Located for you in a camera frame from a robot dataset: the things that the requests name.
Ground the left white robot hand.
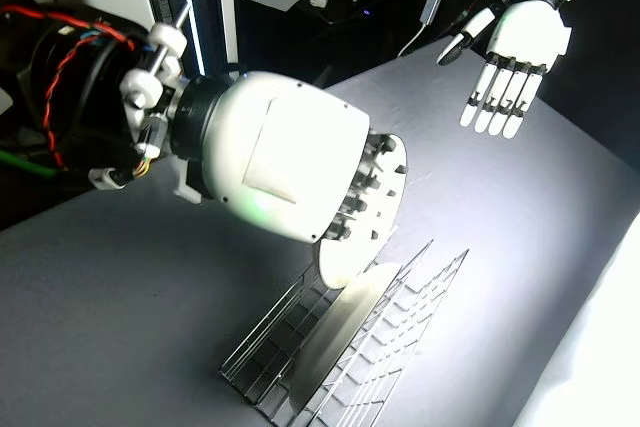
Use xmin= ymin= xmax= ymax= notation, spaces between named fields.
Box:
xmin=437 ymin=0 xmax=574 ymax=139

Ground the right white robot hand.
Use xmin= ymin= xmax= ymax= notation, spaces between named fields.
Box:
xmin=199 ymin=70 xmax=409 ymax=244

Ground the white plate with black rim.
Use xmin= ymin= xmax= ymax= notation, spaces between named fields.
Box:
xmin=288 ymin=261 xmax=404 ymax=411
xmin=317 ymin=134 xmax=409 ymax=291

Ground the white cable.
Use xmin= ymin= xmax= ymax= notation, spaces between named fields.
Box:
xmin=396 ymin=20 xmax=432 ymax=59

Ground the chrome wire dish rack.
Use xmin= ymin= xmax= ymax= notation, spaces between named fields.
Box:
xmin=218 ymin=239 xmax=471 ymax=427

